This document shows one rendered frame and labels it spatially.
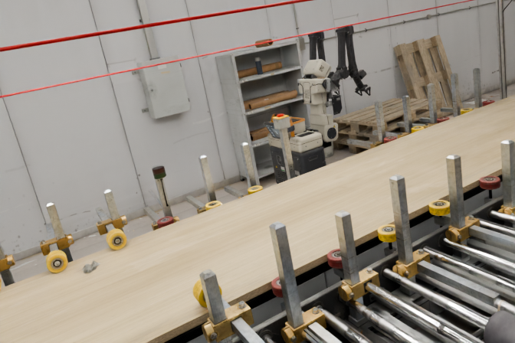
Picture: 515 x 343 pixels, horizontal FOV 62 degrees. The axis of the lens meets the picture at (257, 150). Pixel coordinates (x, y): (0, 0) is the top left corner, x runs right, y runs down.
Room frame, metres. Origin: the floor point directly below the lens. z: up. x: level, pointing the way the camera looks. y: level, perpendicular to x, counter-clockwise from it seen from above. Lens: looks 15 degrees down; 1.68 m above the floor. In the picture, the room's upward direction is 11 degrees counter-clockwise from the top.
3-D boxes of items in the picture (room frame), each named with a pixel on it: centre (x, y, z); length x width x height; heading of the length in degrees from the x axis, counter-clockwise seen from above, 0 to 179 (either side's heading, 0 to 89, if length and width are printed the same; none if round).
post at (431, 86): (2.97, -1.28, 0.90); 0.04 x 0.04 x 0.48; 26
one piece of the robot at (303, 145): (3.72, -0.37, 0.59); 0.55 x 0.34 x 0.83; 26
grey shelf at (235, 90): (5.12, -0.22, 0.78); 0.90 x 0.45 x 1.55; 116
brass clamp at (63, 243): (1.85, 0.98, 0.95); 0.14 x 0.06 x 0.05; 116
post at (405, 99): (2.86, -1.05, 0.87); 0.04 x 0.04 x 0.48; 26
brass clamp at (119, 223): (1.96, 0.76, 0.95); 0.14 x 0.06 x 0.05; 116
